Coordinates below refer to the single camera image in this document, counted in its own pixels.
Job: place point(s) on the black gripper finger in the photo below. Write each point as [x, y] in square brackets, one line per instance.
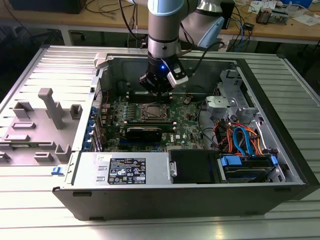
[164, 90]
[154, 90]

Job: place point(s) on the round coin battery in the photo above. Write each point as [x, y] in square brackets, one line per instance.
[186, 100]

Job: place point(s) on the silver drive cage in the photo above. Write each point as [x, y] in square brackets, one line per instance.
[220, 102]

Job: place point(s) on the grey case latch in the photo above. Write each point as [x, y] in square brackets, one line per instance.
[101, 59]

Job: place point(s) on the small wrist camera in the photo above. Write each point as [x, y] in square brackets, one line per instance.
[143, 80]

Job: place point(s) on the graphics card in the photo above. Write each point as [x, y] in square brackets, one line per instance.
[142, 135]

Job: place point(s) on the blue plastic clip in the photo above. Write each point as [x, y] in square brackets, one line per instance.
[58, 171]

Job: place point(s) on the small black square part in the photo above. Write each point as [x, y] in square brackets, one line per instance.
[249, 26]

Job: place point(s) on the silver power supply with label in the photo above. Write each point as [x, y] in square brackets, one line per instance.
[85, 167]

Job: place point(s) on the white printed cards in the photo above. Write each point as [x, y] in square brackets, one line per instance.
[260, 5]

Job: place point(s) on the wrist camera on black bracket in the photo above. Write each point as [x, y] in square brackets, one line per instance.
[177, 75]

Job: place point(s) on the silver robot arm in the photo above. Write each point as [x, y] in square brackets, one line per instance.
[162, 25]

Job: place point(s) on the wooden desk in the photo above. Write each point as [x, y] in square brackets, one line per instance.
[37, 17]

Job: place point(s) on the green motherboard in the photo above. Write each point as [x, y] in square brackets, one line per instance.
[185, 130]

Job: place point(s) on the black monitor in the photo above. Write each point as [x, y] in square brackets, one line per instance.
[50, 6]

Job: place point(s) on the thin metal locking lever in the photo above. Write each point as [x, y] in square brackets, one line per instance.
[155, 114]
[150, 103]

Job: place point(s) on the white paper sheet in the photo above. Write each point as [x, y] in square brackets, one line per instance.
[303, 19]

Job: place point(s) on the green circuit board part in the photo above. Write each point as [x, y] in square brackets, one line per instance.
[280, 17]

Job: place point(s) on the grey parts rack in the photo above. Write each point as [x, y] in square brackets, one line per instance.
[37, 135]

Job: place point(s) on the CPU cooler with fan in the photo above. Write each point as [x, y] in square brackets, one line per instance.
[263, 16]

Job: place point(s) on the tall black box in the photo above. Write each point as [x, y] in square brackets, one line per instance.
[230, 15]

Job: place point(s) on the black and silver PC case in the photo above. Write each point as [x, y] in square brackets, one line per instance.
[175, 202]

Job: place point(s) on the hard disk in blue carrier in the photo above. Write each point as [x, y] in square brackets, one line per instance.
[240, 172]

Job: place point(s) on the CPU socket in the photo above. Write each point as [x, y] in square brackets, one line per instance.
[143, 118]

